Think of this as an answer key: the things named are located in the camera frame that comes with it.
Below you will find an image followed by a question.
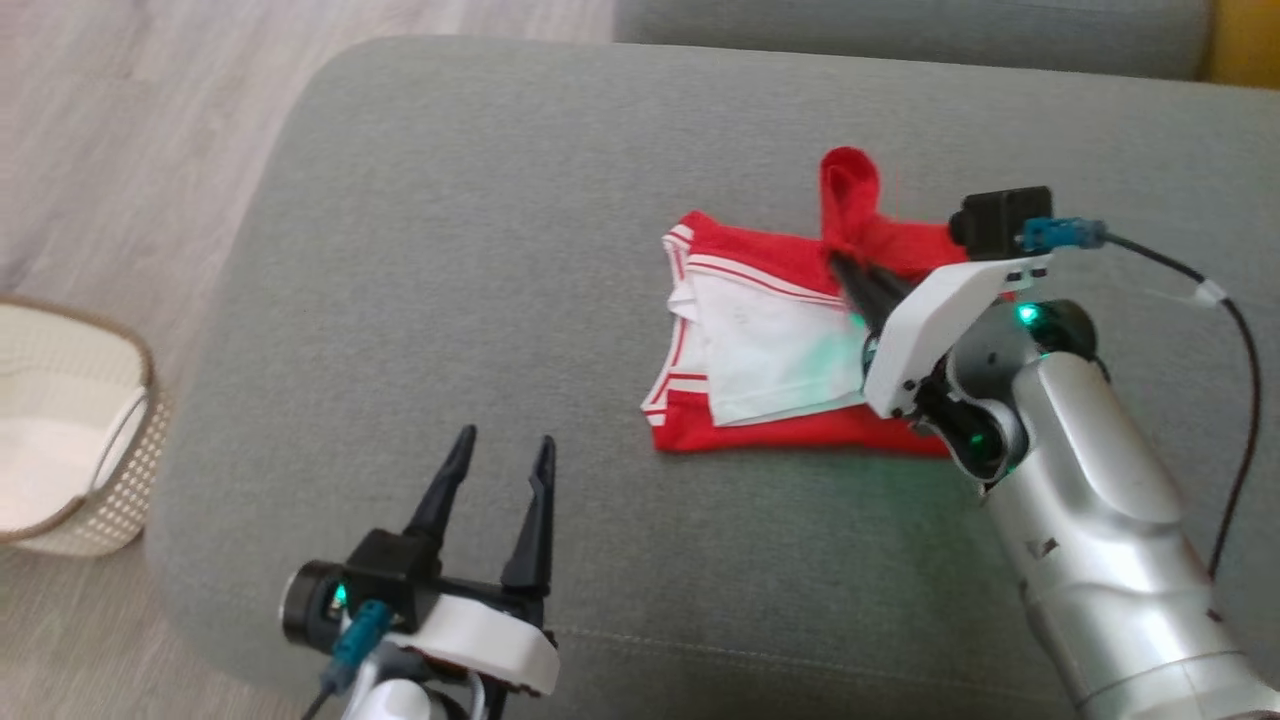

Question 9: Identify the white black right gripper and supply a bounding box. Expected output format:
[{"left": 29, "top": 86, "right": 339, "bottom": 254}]
[{"left": 828, "top": 250, "right": 1054, "bottom": 422}]

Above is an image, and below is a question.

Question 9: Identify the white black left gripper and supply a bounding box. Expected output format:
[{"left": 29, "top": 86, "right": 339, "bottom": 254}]
[{"left": 385, "top": 424, "right": 562, "bottom": 697}]

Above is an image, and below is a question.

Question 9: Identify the red white basketball jersey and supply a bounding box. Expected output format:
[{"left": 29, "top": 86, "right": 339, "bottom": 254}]
[{"left": 640, "top": 147, "right": 1011, "bottom": 459}]

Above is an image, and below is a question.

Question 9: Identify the large grey sofa seat cushion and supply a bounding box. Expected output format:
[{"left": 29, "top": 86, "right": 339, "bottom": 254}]
[{"left": 145, "top": 35, "right": 1280, "bottom": 720}]

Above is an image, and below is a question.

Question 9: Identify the grey sofa back cushion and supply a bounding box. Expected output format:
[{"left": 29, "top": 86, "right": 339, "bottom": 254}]
[{"left": 613, "top": 0, "right": 1216, "bottom": 83}]

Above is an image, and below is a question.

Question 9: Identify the cream woven laundry basket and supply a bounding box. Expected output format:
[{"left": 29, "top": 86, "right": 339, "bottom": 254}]
[{"left": 0, "top": 295, "right": 169, "bottom": 558}]

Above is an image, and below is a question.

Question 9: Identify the yellow pillow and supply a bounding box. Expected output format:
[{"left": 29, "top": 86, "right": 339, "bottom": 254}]
[{"left": 1203, "top": 0, "right": 1280, "bottom": 91}]

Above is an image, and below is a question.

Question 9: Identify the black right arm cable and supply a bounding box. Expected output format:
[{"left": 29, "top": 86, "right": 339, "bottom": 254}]
[{"left": 1020, "top": 218, "right": 1263, "bottom": 581}]

